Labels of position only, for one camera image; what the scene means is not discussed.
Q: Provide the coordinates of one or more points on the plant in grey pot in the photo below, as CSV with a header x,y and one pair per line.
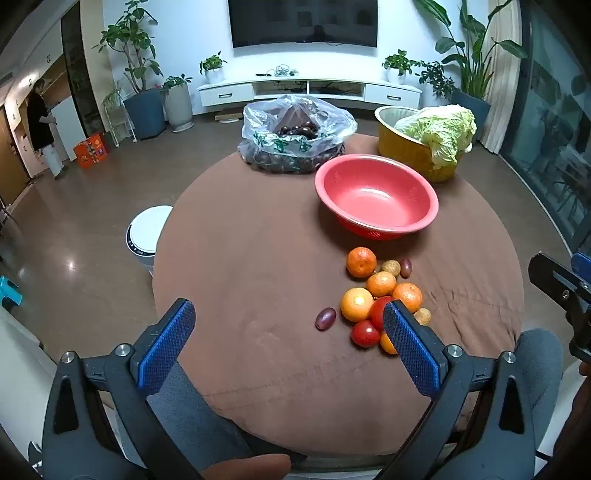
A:
x,y
178,104

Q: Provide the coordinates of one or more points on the napa cabbage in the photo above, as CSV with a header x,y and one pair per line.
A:
x,y
441,129

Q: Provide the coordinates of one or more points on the red tomato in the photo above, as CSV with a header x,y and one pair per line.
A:
x,y
365,333
377,310

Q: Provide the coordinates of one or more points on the beige curtain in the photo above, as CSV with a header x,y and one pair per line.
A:
x,y
503,78

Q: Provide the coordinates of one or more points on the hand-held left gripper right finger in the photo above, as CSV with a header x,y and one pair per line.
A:
x,y
411,350

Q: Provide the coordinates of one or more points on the large orange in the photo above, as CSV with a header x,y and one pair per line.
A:
x,y
386,344

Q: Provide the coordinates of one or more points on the small orange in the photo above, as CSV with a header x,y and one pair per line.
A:
x,y
381,283
407,297

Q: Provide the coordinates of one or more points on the clear plastic bag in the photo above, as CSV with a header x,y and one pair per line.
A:
x,y
295,147

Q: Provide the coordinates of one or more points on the pile of dark fruits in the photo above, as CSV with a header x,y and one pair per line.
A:
x,y
300,130

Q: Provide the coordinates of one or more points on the wall television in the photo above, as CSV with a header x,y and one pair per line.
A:
x,y
304,21

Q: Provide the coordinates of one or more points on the white television cabinet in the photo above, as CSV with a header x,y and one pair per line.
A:
x,y
231,92

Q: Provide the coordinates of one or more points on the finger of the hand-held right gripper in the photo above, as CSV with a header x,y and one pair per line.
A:
x,y
582,264
554,281

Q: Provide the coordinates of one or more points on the yellowish orange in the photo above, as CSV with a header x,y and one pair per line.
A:
x,y
356,303

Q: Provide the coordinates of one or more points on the person's right leg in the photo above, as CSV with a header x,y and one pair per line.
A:
x,y
538,364

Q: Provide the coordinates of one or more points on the small tan fruit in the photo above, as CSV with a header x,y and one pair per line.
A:
x,y
423,316
391,266

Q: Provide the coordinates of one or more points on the red plastic basin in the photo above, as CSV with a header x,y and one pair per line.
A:
x,y
376,196

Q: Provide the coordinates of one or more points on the small purple fruit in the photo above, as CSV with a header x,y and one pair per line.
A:
x,y
325,318
405,267

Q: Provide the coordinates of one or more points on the small plant in white pot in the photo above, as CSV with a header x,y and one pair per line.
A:
x,y
214,69
397,67

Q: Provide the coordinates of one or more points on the reddish orange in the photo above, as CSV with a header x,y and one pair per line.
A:
x,y
361,262

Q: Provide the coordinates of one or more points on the yellow basin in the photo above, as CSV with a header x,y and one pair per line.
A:
x,y
397,143

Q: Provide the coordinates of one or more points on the white round appliance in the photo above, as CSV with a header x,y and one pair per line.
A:
x,y
145,235

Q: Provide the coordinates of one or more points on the large-leaf plant in blue pot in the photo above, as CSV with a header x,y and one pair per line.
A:
x,y
471,55

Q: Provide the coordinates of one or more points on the person's left leg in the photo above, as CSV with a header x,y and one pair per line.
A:
x,y
194,415

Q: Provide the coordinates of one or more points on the person's leg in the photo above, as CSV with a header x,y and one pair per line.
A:
x,y
194,415
538,364

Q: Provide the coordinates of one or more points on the blue plastic stool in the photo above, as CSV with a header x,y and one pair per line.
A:
x,y
9,293

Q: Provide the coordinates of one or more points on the bushy green plant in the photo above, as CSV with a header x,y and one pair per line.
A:
x,y
436,78

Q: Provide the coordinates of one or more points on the orange cardboard box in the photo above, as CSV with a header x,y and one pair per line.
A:
x,y
91,150

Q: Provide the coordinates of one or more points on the tall plant in blue pot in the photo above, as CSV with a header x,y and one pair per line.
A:
x,y
138,92

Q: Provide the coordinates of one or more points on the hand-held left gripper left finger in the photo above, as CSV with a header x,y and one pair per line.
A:
x,y
171,341

